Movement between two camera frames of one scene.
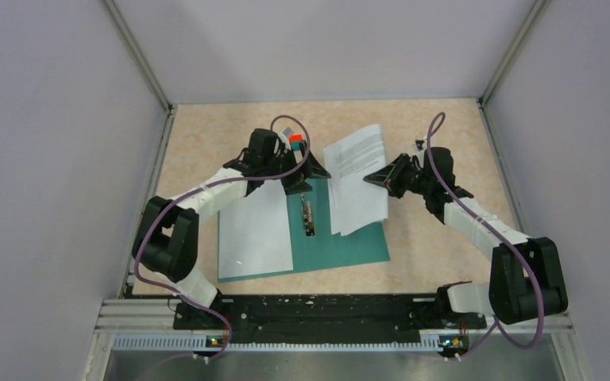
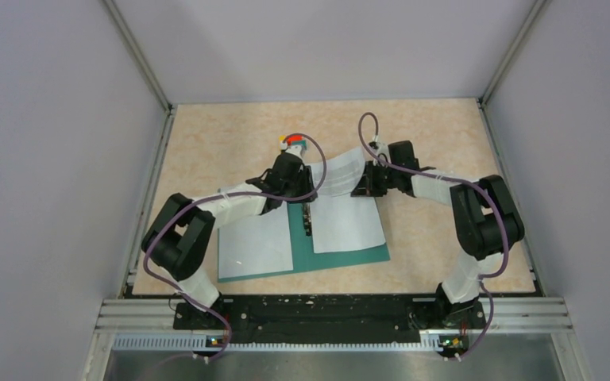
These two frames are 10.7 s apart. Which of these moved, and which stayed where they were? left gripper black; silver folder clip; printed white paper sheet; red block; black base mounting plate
Moved: printed white paper sheet; left gripper black
Stayed: black base mounting plate; silver folder clip; red block
